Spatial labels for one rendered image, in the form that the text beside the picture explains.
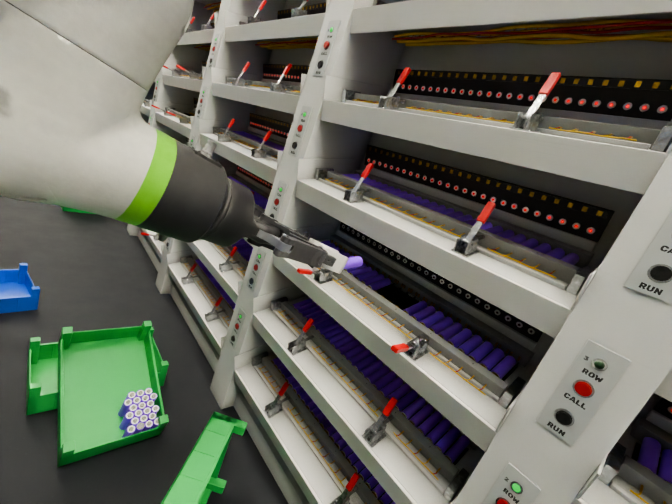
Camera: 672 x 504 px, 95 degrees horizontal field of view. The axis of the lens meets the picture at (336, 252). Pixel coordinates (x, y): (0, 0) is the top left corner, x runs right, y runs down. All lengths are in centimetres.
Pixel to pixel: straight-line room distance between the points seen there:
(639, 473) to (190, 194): 60
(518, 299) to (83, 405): 98
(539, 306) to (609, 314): 7
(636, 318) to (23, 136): 56
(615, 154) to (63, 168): 54
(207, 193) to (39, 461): 81
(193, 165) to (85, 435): 81
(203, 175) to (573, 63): 67
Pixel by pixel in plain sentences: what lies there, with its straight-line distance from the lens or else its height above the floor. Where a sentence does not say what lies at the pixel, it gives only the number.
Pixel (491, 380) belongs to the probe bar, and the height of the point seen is 58.
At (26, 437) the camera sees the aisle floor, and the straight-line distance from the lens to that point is 107.
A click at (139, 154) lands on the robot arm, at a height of 74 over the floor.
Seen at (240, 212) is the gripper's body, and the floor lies 71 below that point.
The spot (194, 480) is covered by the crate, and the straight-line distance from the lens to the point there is 73.
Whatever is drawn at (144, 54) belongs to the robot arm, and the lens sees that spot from 30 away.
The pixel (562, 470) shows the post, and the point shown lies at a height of 55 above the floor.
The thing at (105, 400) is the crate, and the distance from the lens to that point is 105.
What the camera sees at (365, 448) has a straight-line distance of 68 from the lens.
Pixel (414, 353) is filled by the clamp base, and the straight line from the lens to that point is 56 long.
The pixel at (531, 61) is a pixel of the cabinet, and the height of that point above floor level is 111.
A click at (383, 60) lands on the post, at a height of 108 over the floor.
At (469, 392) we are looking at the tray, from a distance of 56.
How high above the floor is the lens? 79
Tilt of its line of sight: 14 degrees down
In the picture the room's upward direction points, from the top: 21 degrees clockwise
